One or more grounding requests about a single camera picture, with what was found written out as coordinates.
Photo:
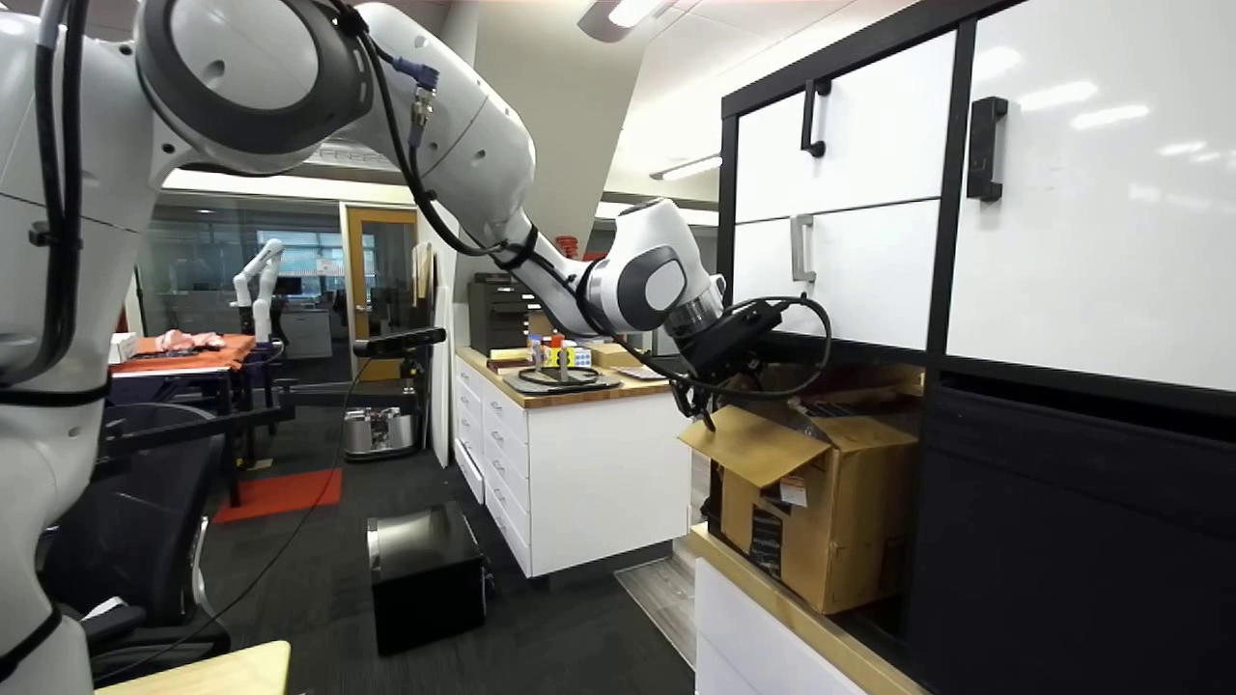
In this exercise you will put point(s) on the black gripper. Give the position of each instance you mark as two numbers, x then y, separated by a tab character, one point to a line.
734	343

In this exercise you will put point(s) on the brown carton box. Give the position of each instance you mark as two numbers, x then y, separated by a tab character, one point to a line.
815	493

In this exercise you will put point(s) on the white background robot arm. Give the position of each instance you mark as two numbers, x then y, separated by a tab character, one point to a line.
254	290

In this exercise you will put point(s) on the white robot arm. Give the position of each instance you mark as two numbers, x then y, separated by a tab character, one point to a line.
89	133

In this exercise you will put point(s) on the lower white drawer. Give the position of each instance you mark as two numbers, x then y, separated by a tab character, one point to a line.
872	269

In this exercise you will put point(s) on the white drawer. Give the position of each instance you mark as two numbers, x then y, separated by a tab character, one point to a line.
872	269
872	141

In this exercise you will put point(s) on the upper white drawer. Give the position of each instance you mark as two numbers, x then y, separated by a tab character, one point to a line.
872	141

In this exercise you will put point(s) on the black box on floor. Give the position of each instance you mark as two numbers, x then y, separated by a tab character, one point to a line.
427	576

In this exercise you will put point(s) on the white island cabinet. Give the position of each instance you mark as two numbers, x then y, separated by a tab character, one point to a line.
569	478

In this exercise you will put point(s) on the round tray on island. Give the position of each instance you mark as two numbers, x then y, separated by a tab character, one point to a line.
575	380

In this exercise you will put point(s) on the black coffee machine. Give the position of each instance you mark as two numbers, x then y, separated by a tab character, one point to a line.
499	311

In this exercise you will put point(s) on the white counter cabinet wood top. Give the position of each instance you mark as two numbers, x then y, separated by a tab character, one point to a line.
754	638

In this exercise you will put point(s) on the black cube shelf unit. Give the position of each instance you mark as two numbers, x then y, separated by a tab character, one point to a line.
966	177

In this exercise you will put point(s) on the silver trash bin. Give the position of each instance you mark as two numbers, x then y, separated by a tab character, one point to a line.
376	429

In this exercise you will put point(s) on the white cabinet door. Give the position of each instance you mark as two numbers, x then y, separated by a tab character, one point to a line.
1109	245

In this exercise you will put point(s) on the red floor mat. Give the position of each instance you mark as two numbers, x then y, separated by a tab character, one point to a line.
279	497

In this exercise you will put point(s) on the table with orange top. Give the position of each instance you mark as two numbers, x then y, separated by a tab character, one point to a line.
174	392

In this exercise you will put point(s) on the black office chair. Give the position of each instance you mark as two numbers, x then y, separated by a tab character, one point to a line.
124	556

